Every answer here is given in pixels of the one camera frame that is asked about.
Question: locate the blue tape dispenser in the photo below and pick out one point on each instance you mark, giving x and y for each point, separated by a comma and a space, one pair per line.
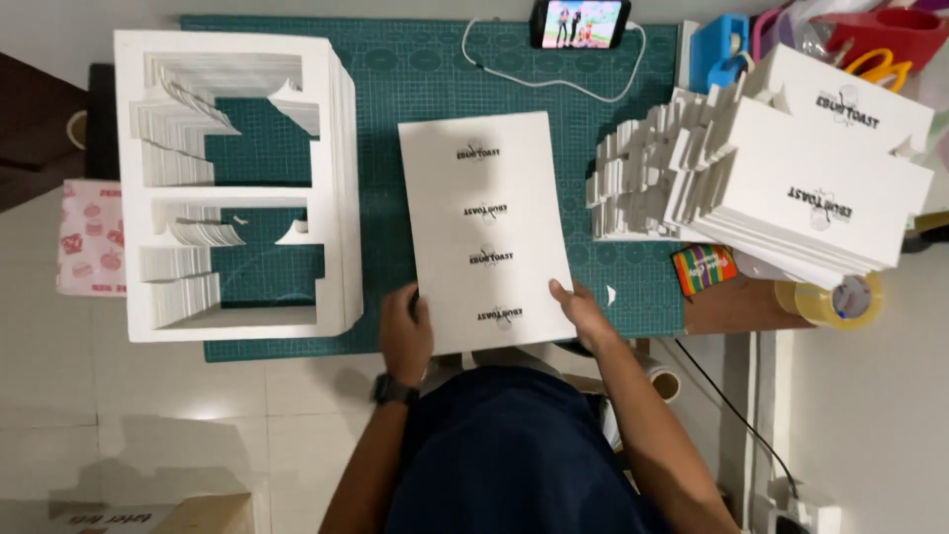
715, 44

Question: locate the white printed cardboard sheet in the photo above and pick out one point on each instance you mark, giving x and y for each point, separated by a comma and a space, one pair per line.
486, 222

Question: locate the white power strip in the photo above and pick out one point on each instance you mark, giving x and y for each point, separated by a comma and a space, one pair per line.
808, 515

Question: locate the person's left hand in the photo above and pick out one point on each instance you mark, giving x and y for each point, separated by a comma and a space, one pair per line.
404, 341

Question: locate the green cutting mat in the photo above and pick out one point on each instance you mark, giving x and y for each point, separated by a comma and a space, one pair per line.
415, 89

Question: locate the red plastic container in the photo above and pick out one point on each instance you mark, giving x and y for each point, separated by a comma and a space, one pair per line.
890, 33

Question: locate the small white paper scrap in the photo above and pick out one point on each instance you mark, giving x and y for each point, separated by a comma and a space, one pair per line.
611, 295

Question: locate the stack of white box blanks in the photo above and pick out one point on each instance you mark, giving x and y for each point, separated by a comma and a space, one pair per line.
801, 178

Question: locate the person's dark blue shirt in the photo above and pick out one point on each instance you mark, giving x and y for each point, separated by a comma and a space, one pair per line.
504, 460

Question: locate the clear packing tape roll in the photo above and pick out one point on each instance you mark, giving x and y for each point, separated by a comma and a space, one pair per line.
838, 304

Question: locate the rainbow striped small box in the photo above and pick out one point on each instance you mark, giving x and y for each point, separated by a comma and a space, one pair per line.
703, 268

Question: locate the stack of cut-out white frames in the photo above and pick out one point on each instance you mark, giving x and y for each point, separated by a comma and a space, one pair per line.
337, 185

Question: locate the beige tape roll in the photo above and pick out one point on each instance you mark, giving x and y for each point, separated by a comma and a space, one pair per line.
75, 130

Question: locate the black wristwatch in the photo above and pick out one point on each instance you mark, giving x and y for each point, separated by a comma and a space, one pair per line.
393, 391

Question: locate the pink patterned paper bag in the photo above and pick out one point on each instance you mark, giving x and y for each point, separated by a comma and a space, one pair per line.
93, 237

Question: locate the black smartphone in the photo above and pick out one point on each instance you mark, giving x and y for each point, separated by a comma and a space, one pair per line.
580, 24

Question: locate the person's right hand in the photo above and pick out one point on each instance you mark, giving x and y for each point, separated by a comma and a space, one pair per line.
589, 319

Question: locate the brown cardboard box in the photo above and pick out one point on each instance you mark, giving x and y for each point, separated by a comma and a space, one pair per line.
200, 515

